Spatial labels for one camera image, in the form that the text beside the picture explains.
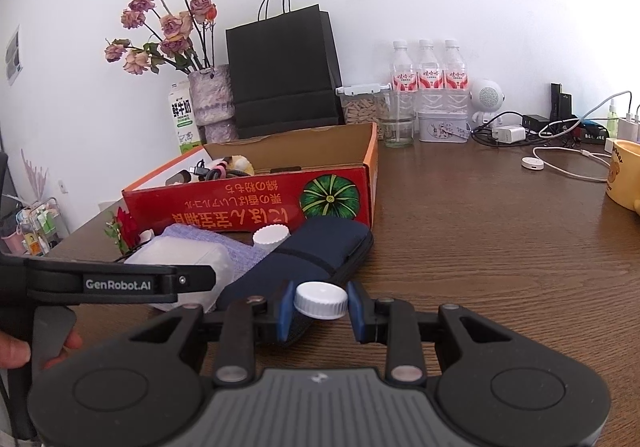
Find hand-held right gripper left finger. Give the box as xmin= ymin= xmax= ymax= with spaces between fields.
xmin=125 ymin=279 xmax=296 ymax=388

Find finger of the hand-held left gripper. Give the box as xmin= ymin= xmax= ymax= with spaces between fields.
xmin=177 ymin=265 xmax=217 ymax=300

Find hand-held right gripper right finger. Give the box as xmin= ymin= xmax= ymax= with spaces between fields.
xmin=347 ymin=281 xmax=513 ymax=385

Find translucent white plastic container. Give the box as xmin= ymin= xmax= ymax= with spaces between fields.
xmin=124 ymin=238 xmax=235 ymax=314

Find white ridged bottle cap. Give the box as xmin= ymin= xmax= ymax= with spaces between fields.
xmin=252 ymin=223 xmax=291 ymax=248
xmin=293 ymin=281 xmax=348 ymax=320

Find purple knit cloth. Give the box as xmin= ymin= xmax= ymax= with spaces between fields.
xmin=162 ymin=224 xmax=271 ymax=280

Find red artificial rose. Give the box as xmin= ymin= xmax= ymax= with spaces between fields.
xmin=104 ymin=207 xmax=143 ymax=255

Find navy fabric pouch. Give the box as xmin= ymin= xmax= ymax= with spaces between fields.
xmin=217 ymin=218 xmax=375 ymax=345

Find red cardboard box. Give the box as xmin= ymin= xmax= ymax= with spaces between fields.
xmin=121 ymin=122 xmax=379 ymax=248

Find black cable bundle pink tie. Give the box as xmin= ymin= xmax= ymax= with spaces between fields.
xmin=192 ymin=156 xmax=251 ymax=182

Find clear seed container white lid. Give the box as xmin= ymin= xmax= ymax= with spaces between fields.
xmin=336 ymin=82 xmax=393 ymax=129

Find person's left hand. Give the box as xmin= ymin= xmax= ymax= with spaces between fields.
xmin=0 ymin=328 xmax=84 ymax=371

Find white green milk carton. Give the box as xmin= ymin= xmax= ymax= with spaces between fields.
xmin=167 ymin=81 xmax=197 ymax=155

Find purple mottled vase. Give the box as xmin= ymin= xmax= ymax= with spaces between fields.
xmin=187 ymin=64 xmax=238 ymax=144

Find clear glass cup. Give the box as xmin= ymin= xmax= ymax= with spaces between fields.
xmin=377 ymin=92 xmax=416 ymax=149

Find white printed tin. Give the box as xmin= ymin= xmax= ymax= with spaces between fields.
xmin=416 ymin=110 xmax=472 ymax=144

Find black paper bag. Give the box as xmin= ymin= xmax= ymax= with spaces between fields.
xmin=225 ymin=0 xmax=346 ymax=140

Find white charger adapter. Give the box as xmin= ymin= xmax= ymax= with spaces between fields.
xmin=492 ymin=124 xmax=527 ymax=146

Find water bottle red label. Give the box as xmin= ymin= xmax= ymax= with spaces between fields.
xmin=442 ymin=38 xmax=472 ymax=113
xmin=416 ymin=38 xmax=445 ymax=113
xmin=389 ymin=40 xmax=419 ymax=95

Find white round robot speaker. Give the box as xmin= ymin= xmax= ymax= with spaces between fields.
xmin=470 ymin=77 xmax=507 ymax=129

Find dried pink roses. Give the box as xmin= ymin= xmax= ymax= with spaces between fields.
xmin=104 ymin=0 xmax=221 ymax=76

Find black upright device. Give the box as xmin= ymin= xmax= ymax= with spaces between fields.
xmin=550 ymin=82 xmax=576 ymax=120

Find yellow mug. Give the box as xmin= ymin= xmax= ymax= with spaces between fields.
xmin=605 ymin=140 xmax=640 ymax=217

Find small green spray bottle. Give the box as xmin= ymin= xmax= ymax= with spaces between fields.
xmin=606 ymin=98 xmax=621 ymax=138

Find white plug adapters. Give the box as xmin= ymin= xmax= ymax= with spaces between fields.
xmin=617 ymin=115 xmax=640 ymax=144

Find white puck charger with cable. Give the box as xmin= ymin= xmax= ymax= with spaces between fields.
xmin=521 ymin=146 xmax=613 ymax=183

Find wall picture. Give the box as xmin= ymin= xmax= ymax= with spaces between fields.
xmin=5 ymin=24 xmax=24 ymax=86

